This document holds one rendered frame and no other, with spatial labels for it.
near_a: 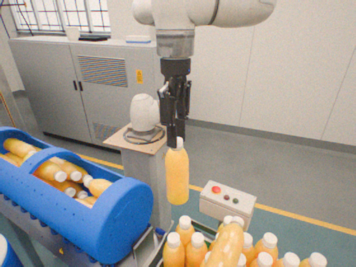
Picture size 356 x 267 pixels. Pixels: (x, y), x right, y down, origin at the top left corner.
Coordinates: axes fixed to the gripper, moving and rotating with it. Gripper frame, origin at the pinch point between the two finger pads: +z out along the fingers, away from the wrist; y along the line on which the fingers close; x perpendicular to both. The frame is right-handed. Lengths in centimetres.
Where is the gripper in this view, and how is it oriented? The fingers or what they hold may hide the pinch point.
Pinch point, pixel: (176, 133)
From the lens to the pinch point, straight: 61.1
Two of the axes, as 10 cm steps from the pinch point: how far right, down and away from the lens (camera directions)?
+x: 8.6, 2.3, -4.6
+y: -5.2, 3.8, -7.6
